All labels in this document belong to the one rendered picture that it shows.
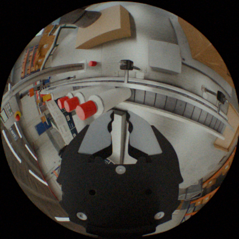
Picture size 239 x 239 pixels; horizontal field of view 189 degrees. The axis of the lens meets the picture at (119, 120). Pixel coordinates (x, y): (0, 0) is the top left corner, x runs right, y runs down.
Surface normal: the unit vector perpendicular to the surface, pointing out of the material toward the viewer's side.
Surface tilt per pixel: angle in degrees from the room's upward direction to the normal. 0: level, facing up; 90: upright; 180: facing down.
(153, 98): 0
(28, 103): 90
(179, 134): 0
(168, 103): 0
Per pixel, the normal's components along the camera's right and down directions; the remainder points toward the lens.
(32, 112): 0.87, 0.25
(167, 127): -0.49, 0.45
